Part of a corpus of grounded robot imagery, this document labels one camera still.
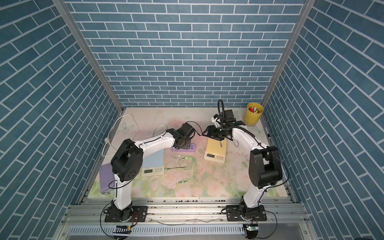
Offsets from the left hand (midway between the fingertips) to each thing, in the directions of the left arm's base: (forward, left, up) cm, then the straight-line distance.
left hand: (189, 145), depth 95 cm
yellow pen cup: (+19, -43, +11) cm, 48 cm away
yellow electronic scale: (-4, -17, -1) cm, 17 cm away
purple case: (-19, +47, -4) cm, 50 cm away
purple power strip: (-1, -2, -2) cm, 3 cm away
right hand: (+1, -12, +10) cm, 15 cm away
